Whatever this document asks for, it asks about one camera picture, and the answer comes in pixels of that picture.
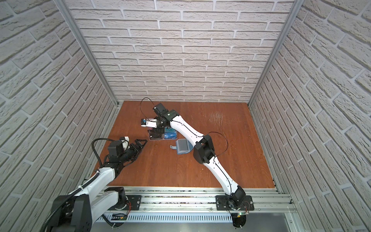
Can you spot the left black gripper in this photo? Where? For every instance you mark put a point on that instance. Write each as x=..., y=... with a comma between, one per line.
x=135, y=148

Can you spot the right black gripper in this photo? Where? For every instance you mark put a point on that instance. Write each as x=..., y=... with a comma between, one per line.
x=159, y=130

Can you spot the blue leather card holder wallet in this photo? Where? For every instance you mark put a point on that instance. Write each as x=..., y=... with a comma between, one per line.
x=182, y=146

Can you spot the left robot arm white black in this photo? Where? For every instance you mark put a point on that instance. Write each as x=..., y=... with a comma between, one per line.
x=78, y=210

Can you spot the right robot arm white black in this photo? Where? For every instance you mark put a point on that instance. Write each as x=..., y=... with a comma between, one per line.
x=203, y=151

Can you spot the clear acrylic card organizer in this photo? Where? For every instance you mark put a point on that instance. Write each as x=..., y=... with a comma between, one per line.
x=157, y=133

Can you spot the teal blue cards stack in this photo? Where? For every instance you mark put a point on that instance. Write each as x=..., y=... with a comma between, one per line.
x=170, y=134

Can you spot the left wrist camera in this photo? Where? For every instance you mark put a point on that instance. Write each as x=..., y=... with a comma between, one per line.
x=125, y=142

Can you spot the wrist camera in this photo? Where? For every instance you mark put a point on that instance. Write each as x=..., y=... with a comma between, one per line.
x=125, y=142
x=150, y=123

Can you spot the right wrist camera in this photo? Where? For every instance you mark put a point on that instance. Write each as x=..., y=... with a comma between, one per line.
x=150, y=123

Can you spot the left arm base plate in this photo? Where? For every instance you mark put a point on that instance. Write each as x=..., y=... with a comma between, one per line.
x=132, y=202

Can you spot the aluminium rail frame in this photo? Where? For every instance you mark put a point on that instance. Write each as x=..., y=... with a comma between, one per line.
x=203, y=200

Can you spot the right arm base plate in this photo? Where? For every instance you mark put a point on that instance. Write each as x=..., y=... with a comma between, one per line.
x=225, y=203

